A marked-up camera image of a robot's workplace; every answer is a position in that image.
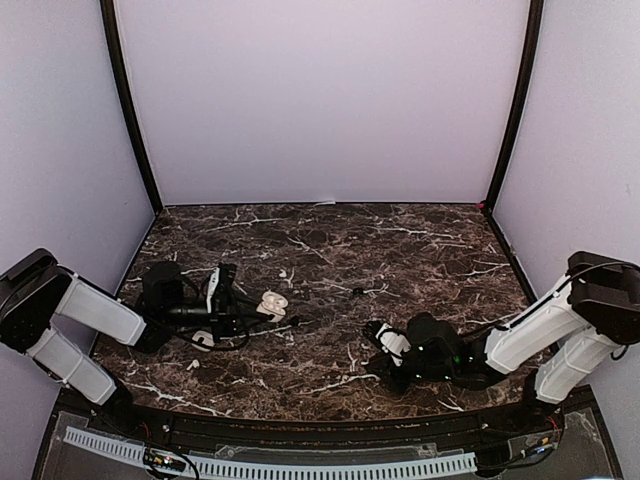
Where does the white slotted cable duct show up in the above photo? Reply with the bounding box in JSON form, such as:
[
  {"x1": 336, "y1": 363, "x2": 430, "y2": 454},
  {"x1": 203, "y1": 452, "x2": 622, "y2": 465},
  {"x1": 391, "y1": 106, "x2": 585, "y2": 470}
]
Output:
[{"x1": 63, "y1": 427, "x2": 477, "y2": 479}]

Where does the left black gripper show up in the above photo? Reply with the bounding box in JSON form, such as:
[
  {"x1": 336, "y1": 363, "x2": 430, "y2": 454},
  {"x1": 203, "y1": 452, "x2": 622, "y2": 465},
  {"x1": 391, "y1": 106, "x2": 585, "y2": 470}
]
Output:
[{"x1": 162, "y1": 289, "x2": 267, "y2": 343}]

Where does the white earbud front left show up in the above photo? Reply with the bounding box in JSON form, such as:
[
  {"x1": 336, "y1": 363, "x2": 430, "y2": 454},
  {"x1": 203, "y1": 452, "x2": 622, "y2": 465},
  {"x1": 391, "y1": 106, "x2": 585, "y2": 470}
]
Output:
[{"x1": 187, "y1": 359, "x2": 200, "y2": 371}]

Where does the right black frame post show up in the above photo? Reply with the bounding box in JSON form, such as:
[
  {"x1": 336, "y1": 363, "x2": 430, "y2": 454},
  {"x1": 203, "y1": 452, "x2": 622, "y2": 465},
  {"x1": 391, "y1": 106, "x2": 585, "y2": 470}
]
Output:
[{"x1": 483, "y1": 0, "x2": 544, "y2": 216}]

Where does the black frame post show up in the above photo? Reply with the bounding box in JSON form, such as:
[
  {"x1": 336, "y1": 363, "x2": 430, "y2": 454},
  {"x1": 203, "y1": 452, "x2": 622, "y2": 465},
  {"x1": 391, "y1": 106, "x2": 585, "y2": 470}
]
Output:
[
  {"x1": 483, "y1": 0, "x2": 544, "y2": 216},
  {"x1": 99, "y1": 0, "x2": 164, "y2": 215}
]

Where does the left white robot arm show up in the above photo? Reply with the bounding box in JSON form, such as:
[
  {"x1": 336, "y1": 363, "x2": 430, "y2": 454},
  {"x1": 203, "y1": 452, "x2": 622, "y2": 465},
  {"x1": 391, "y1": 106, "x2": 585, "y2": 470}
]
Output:
[{"x1": 1, "y1": 249, "x2": 288, "y2": 436}]

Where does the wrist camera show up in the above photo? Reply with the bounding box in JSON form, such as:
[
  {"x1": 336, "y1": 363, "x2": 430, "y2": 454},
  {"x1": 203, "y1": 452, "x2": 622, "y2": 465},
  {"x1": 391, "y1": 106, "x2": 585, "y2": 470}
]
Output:
[
  {"x1": 204, "y1": 263, "x2": 237, "y2": 318},
  {"x1": 363, "y1": 320, "x2": 411, "y2": 367}
]

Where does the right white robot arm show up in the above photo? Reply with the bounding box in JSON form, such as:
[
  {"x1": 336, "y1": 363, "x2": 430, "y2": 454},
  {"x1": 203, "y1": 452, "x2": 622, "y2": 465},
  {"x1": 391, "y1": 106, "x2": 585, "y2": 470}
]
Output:
[{"x1": 363, "y1": 251, "x2": 639, "y2": 434}]

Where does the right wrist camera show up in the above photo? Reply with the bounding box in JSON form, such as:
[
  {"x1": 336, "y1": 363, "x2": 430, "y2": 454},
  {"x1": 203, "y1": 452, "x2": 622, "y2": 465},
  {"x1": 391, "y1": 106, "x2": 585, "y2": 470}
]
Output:
[{"x1": 363, "y1": 320, "x2": 411, "y2": 367}]

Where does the left black frame post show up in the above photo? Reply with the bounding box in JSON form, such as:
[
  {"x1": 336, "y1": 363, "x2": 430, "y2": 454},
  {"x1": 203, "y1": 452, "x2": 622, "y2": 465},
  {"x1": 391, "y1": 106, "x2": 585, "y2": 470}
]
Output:
[{"x1": 99, "y1": 0, "x2": 164, "y2": 215}]

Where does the black front rail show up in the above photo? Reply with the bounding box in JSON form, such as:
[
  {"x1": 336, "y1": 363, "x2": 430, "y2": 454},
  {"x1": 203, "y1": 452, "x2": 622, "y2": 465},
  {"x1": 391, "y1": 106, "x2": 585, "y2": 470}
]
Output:
[{"x1": 132, "y1": 405, "x2": 521, "y2": 447}]

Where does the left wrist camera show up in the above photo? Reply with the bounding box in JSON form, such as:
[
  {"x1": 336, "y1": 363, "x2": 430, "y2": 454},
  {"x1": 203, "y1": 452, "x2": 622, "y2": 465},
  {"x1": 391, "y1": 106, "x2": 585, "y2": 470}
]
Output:
[{"x1": 204, "y1": 263, "x2": 237, "y2": 318}]

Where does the white charging case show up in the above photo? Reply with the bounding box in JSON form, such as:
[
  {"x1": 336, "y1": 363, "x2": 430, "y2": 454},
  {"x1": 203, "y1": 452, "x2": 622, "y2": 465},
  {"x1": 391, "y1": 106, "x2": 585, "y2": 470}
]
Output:
[
  {"x1": 256, "y1": 291, "x2": 288, "y2": 323},
  {"x1": 192, "y1": 330, "x2": 215, "y2": 352}
]

